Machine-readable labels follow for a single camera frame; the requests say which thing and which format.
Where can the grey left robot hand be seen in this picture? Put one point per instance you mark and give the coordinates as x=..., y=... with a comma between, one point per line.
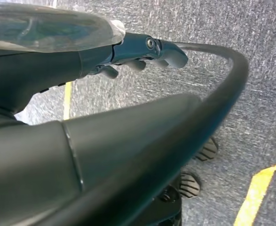
x=116, y=146

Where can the black ribbed robot foot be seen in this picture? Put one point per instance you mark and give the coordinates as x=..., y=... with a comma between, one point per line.
x=189, y=185
x=206, y=149

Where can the black robot leg base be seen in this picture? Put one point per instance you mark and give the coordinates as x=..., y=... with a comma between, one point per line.
x=166, y=212

